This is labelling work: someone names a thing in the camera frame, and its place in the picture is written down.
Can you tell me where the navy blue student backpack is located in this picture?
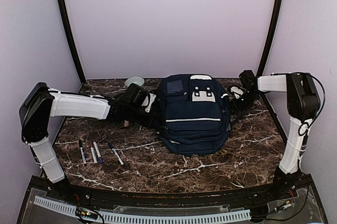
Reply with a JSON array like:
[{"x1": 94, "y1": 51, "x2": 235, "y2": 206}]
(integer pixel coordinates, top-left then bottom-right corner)
[{"x1": 157, "y1": 74, "x2": 231, "y2": 156}]

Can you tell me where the red cap marker pen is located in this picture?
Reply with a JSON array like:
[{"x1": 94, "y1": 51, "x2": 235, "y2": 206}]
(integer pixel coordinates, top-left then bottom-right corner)
[{"x1": 90, "y1": 142, "x2": 98, "y2": 165}]

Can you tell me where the black right frame post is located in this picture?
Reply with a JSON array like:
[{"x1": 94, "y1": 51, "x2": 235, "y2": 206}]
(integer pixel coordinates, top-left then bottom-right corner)
[{"x1": 256, "y1": 0, "x2": 282, "y2": 77}]

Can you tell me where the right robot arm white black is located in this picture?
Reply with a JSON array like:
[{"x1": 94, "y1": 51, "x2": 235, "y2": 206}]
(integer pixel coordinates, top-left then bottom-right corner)
[{"x1": 228, "y1": 70, "x2": 324, "y2": 175}]

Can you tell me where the grey slotted cable duct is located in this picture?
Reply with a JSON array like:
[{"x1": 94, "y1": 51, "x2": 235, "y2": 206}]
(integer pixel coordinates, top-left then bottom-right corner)
[{"x1": 33, "y1": 196, "x2": 251, "y2": 223}]

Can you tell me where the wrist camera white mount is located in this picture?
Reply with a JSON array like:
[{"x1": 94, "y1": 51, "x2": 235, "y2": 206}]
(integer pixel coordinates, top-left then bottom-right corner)
[
  {"x1": 144, "y1": 93, "x2": 156, "y2": 113},
  {"x1": 227, "y1": 85, "x2": 244, "y2": 99}
]

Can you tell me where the black frame post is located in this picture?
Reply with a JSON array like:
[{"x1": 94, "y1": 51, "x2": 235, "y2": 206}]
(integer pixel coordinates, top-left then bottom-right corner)
[
  {"x1": 57, "y1": 0, "x2": 86, "y2": 84},
  {"x1": 256, "y1": 0, "x2": 282, "y2": 77}
]

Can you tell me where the purple tip white marker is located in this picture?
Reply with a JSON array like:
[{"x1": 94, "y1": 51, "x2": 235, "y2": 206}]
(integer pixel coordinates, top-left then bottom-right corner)
[{"x1": 93, "y1": 141, "x2": 104, "y2": 164}]

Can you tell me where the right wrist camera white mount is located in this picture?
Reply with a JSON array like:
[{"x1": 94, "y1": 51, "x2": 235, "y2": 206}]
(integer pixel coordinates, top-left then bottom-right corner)
[{"x1": 227, "y1": 85, "x2": 244, "y2": 99}]

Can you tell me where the small circuit board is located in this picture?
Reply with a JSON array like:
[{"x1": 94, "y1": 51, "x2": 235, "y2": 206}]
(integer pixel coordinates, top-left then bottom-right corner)
[{"x1": 75, "y1": 207, "x2": 98, "y2": 220}]

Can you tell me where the celadon bowl rear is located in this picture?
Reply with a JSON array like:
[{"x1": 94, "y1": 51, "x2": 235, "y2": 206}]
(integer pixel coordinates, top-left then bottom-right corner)
[{"x1": 125, "y1": 76, "x2": 145, "y2": 87}]

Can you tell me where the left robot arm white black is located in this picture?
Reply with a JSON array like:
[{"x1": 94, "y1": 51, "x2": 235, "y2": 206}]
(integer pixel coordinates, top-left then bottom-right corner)
[{"x1": 19, "y1": 82, "x2": 157, "y2": 184}]

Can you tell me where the black left frame post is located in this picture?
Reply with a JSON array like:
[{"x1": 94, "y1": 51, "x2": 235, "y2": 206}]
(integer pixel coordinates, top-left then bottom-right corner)
[{"x1": 57, "y1": 0, "x2": 86, "y2": 84}]

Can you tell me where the blue cap marker pen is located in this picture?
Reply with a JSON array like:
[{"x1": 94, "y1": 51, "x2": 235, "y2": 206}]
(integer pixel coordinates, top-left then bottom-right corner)
[{"x1": 108, "y1": 142, "x2": 124, "y2": 166}]

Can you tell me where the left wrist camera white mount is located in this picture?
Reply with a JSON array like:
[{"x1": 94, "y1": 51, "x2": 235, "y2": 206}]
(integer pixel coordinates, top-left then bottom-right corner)
[{"x1": 144, "y1": 93, "x2": 156, "y2": 113}]

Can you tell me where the black marker pen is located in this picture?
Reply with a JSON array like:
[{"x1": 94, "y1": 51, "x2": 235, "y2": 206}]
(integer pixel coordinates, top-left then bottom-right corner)
[{"x1": 78, "y1": 140, "x2": 87, "y2": 167}]

